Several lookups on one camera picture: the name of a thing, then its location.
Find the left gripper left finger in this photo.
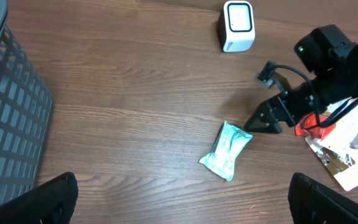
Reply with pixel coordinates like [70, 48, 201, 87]
[0, 172, 78, 224]

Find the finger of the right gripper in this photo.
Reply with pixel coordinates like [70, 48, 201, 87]
[244, 101, 282, 134]

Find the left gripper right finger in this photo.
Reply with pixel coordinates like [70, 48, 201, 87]
[288, 172, 358, 224]

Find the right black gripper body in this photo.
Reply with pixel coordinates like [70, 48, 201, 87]
[270, 79, 325, 127]

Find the orange spaghetti pasta package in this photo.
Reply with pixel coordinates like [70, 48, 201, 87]
[295, 114, 336, 140]

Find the mint green wipes pack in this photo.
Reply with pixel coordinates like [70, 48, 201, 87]
[198, 121, 253, 182]

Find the beige snack bag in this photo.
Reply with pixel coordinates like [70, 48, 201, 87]
[305, 105, 358, 191]

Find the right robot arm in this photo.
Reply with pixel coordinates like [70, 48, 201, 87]
[244, 25, 358, 134]

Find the white barcode scanner stand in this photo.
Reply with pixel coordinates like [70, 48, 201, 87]
[218, 1, 255, 53]

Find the grey plastic mesh basket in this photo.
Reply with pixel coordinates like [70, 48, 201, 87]
[0, 1, 53, 205]

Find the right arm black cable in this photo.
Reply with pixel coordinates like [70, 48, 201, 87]
[265, 60, 358, 130]

